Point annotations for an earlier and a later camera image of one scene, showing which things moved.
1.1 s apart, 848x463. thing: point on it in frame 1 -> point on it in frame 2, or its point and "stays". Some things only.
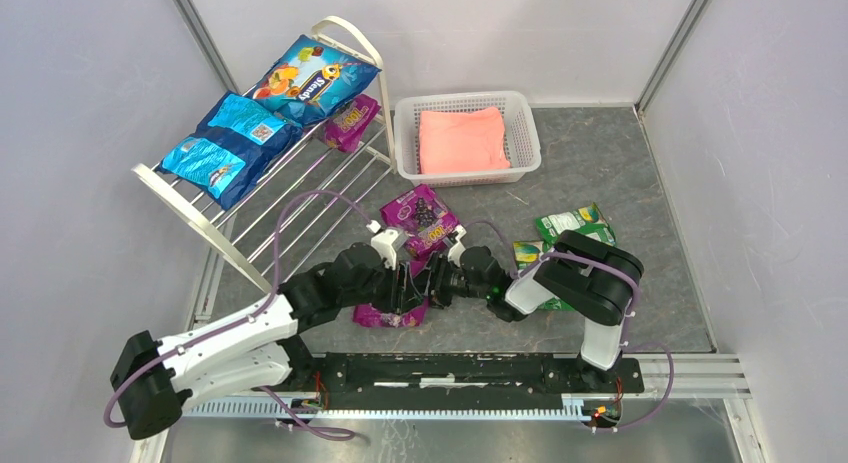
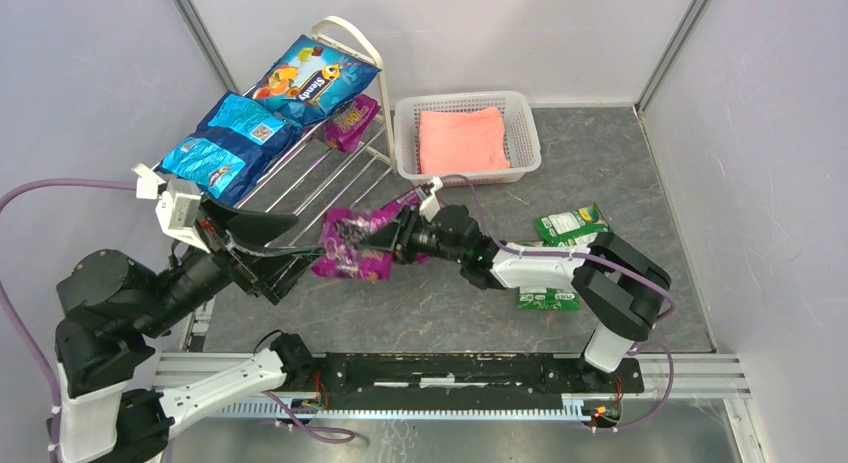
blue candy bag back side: [232, 143] stays
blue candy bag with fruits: [307, 81] stays
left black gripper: [400, 286] -> [237, 260]
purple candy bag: [344, 132] stays
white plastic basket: [519, 131] stays
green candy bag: [587, 221] stays
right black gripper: [438, 285] -> [404, 235]
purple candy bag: [414, 316] -> [343, 228]
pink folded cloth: [462, 140] stays
